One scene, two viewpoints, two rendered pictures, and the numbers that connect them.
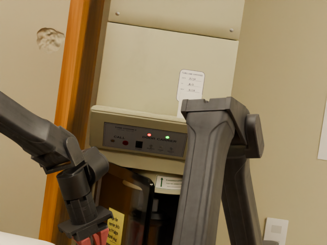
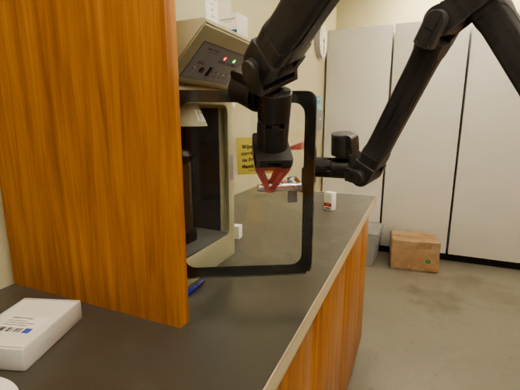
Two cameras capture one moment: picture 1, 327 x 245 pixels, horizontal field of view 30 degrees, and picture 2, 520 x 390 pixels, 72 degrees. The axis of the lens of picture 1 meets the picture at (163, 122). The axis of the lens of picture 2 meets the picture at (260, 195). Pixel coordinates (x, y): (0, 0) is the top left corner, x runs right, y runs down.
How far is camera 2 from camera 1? 1.25 m
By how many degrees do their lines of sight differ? 65
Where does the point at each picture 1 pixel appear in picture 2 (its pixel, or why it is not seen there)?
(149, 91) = (189, 11)
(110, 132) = (199, 56)
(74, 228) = (289, 155)
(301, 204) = not seen: hidden behind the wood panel
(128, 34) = not seen: outside the picture
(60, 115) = (169, 29)
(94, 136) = (180, 63)
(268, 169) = not seen: hidden behind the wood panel
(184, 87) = (209, 11)
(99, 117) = (204, 34)
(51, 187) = (175, 131)
